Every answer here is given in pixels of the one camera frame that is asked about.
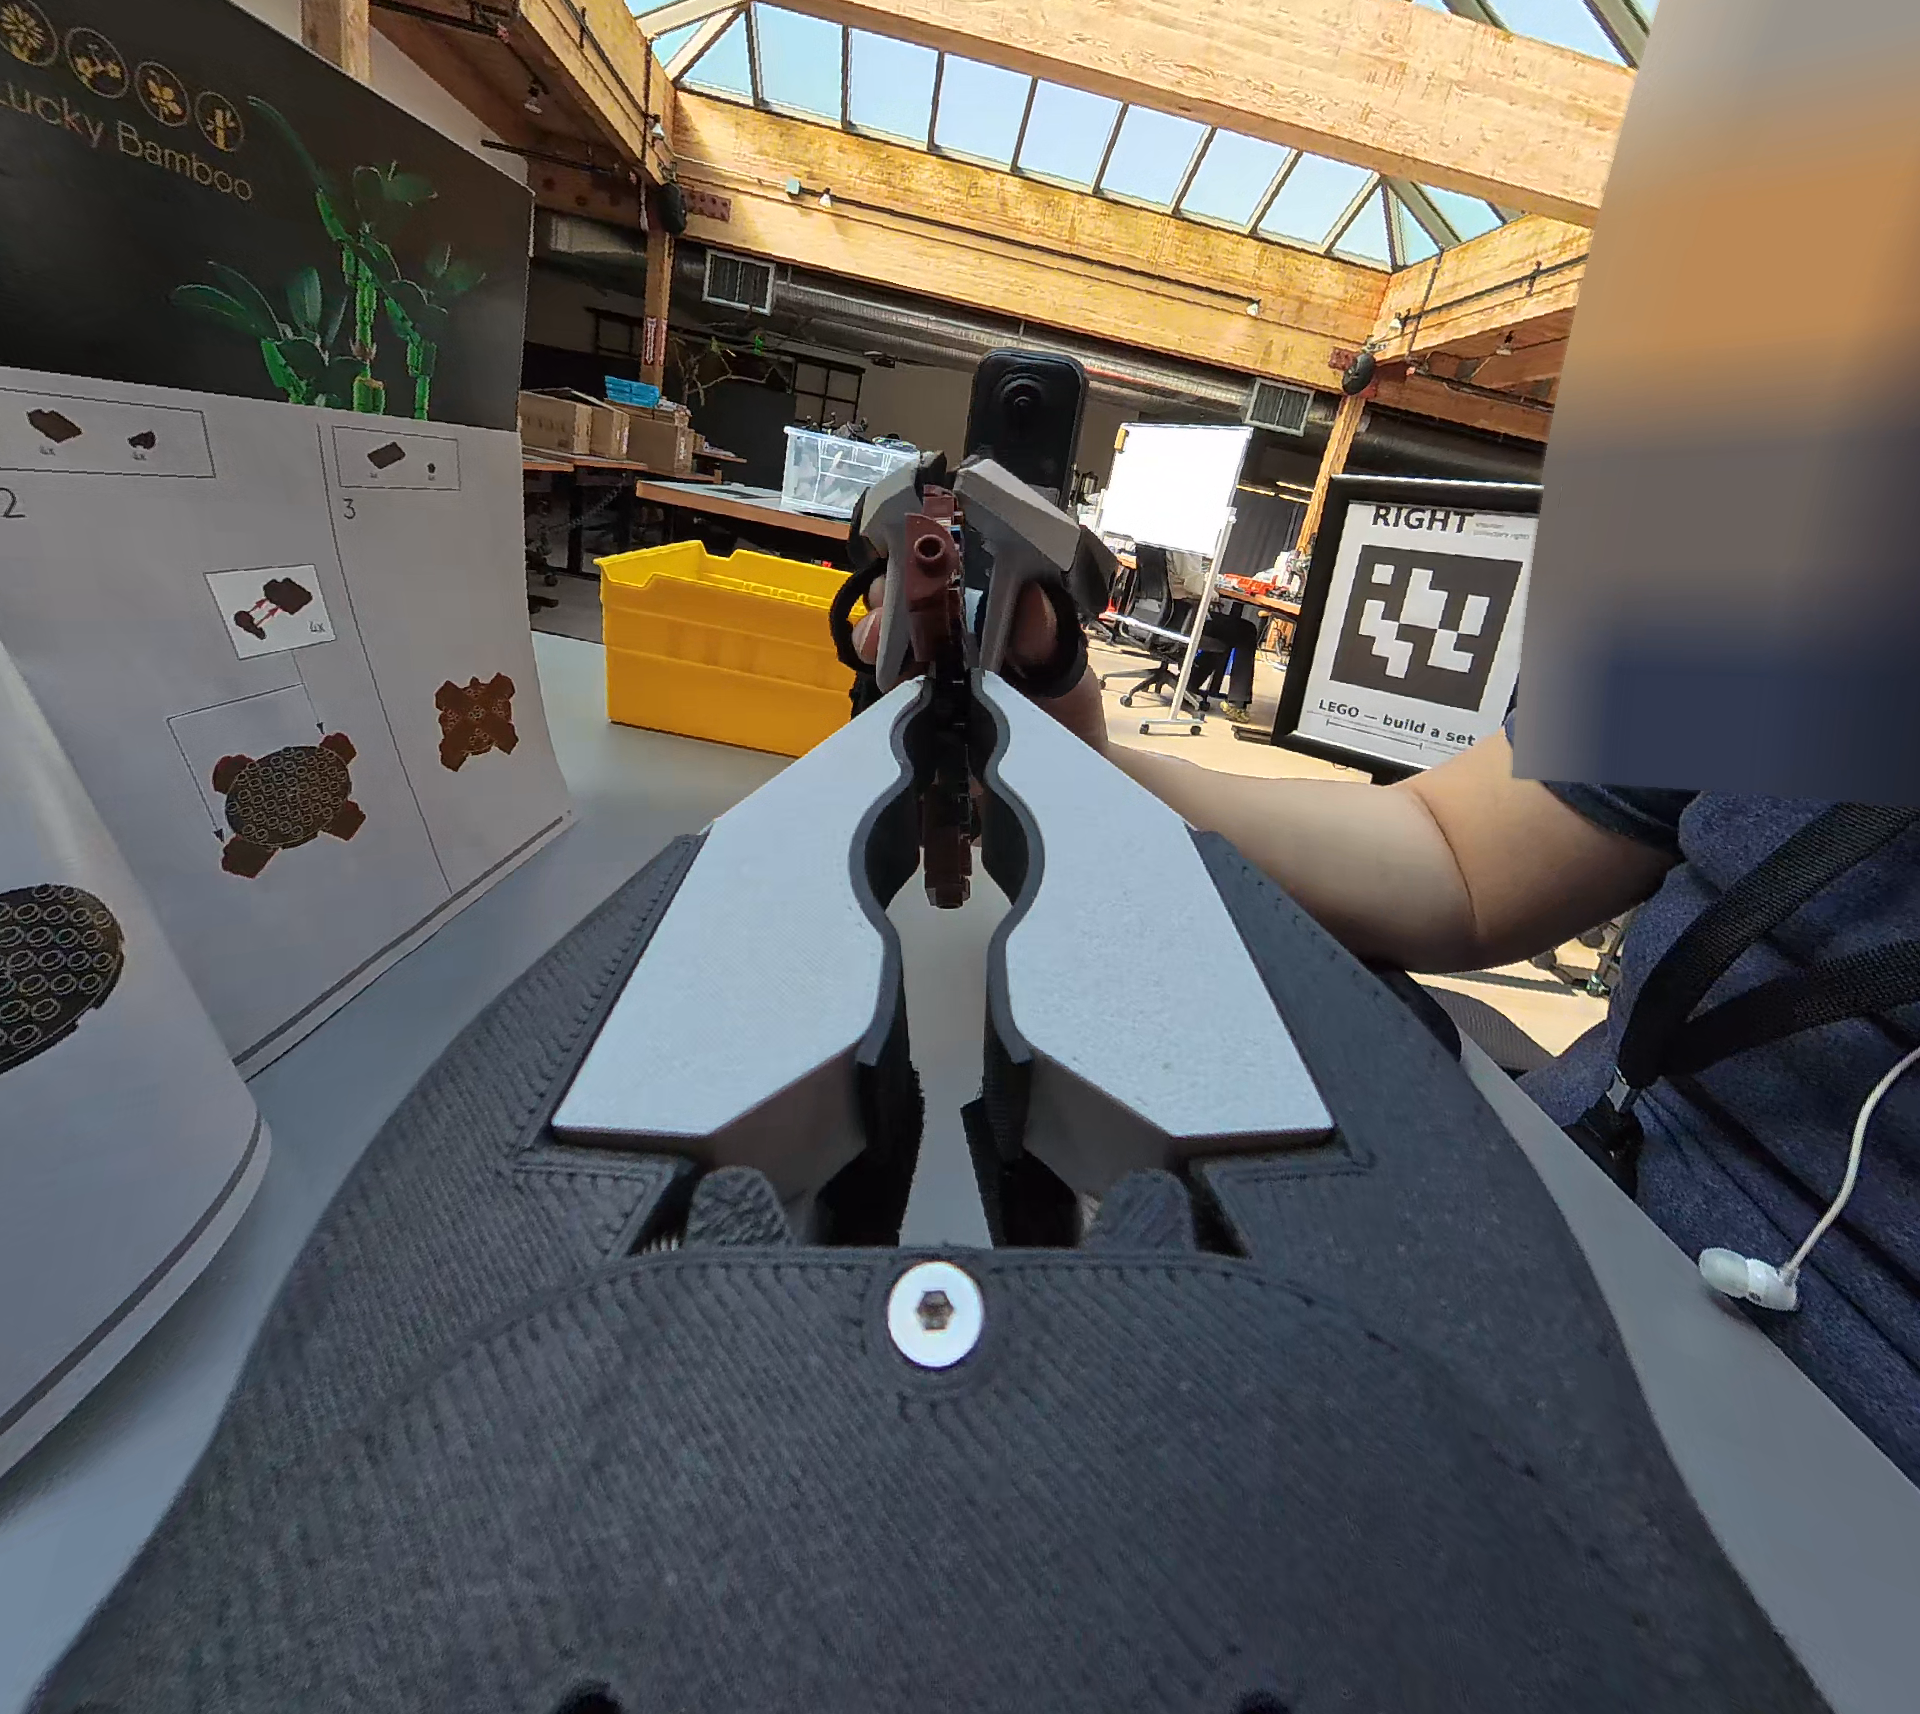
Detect wooden background table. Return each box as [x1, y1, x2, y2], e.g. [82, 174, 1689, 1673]
[634, 477, 861, 577]

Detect person's right hand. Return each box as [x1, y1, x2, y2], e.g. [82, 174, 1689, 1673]
[853, 584, 1116, 756]

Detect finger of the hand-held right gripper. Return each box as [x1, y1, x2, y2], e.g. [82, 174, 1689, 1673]
[955, 454, 1122, 671]
[858, 451, 967, 689]

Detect grey desk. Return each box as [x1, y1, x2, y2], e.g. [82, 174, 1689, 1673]
[0, 627, 1920, 1714]

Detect clear plastic crate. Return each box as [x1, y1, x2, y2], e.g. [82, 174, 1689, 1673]
[780, 424, 922, 520]

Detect black bamboo print set box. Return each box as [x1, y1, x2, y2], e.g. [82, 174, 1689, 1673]
[0, 0, 536, 434]

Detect white earbud with cable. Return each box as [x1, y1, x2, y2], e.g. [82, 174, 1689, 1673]
[1699, 1081, 1920, 1315]

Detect whiteboard on stand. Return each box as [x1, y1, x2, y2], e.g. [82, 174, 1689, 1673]
[1095, 424, 1257, 735]

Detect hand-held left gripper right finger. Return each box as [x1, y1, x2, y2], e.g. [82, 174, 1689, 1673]
[979, 671, 1339, 1241]

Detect brown cardboard box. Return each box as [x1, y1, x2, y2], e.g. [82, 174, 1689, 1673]
[517, 388, 633, 460]

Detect black framed marker sign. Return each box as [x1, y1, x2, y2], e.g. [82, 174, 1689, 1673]
[1272, 477, 1549, 787]

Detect round black brick plate model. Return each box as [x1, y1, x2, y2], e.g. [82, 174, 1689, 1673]
[897, 484, 996, 914]

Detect yellow plastic bin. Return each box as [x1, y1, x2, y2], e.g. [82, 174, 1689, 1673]
[594, 538, 870, 760]

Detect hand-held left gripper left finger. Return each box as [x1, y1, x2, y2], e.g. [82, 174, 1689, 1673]
[551, 679, 921, 1241]

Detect white building instruction booklet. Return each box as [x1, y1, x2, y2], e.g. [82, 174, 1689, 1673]
[0, 365, 577, 1477]

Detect person's blue shirt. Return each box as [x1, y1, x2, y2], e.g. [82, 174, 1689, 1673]
[1515, 776, 1920, 1485]

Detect black lanyard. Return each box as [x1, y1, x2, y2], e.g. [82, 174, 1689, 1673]
[1593, 803, 1920, 1147]

